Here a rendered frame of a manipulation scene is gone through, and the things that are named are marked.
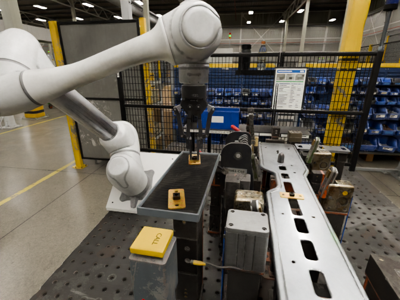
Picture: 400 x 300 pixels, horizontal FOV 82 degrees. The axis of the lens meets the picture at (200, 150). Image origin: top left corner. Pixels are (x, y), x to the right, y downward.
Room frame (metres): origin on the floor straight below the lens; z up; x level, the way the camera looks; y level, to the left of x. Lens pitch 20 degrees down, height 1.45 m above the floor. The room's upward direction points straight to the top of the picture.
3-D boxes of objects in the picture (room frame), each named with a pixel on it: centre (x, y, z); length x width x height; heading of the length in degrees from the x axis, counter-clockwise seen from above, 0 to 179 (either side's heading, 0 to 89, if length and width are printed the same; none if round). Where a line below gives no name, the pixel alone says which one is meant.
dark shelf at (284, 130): (1.67, -0.32, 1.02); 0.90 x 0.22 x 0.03; 78
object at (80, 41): (3.19, 1.25, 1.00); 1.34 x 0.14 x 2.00; 81
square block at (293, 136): (1.45, -0.62, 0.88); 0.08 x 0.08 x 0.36; 78
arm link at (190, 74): (0.72, 0.02, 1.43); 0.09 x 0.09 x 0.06
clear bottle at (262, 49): (1.86, -0.46, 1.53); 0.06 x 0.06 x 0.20
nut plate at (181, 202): (0.47, 0.05, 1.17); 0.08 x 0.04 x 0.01; 7
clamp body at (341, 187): (0.78, -0.52, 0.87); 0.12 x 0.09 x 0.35; 78
